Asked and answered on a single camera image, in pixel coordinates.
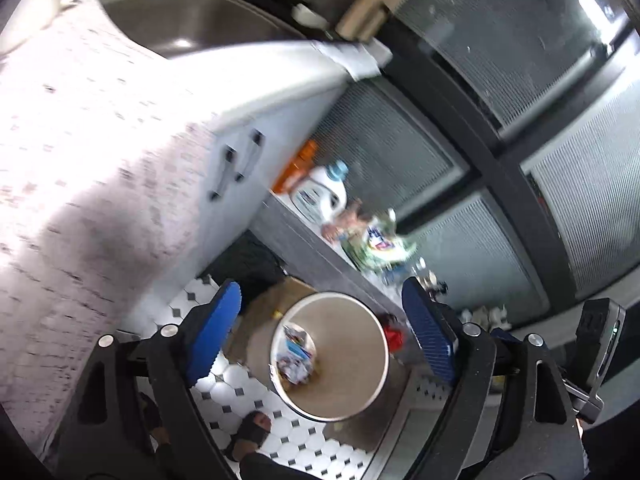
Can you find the steel kitchen sink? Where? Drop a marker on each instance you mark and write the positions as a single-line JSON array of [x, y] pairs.
[[200, 25]]

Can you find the person's right forearm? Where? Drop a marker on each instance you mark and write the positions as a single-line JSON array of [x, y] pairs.
[[612, 452]]

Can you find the black floor mat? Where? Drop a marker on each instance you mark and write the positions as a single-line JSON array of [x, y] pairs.
[[250, 265]]

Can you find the white cloth towel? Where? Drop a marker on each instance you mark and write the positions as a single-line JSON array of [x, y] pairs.
[[365, 60]]

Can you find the person's sandalled foot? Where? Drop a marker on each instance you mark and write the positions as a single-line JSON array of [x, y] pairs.
[[250, 432], [152, 417]]

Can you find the white detergent bottle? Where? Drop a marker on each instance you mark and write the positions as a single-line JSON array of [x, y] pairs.
[[320, 195]]

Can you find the grey stone ledge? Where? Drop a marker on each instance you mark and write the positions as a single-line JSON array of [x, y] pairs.
[[310, 255]]

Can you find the red plastic bag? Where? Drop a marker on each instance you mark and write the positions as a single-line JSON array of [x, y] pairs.
[[395, 335]]

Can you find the white black-patterned cloth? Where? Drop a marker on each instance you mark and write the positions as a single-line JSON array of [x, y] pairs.
[[75, 185]]

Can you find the white red wrapper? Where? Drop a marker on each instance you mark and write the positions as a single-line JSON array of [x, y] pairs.
[[292, 370]]

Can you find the blue white carton box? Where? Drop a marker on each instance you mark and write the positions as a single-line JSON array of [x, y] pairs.
[[296, 346]]

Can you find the orange detergent bottle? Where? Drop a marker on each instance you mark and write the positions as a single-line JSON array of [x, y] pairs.
[[300, 162]]

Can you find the beige round trash bin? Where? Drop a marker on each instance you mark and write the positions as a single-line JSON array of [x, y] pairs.
[[345, 360]]

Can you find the white counter cabinet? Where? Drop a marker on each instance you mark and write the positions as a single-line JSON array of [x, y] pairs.
[[280, 110]]

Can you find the green white detergent bag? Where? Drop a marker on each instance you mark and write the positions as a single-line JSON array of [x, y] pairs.
[[380, 247]]

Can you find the ribbed glass sliding door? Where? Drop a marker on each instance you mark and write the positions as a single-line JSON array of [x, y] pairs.
[[550, 60]]

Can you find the pink packet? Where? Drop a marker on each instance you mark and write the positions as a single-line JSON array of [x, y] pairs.
[[345, 222]]

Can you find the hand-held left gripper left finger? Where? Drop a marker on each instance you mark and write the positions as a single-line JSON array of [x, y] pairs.
[[215, 330]]

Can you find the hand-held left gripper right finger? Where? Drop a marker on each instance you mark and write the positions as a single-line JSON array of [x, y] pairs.
[[430, 330]]

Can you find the white cylindrical kettle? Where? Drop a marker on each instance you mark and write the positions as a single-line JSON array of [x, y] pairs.
[[30, 5]]

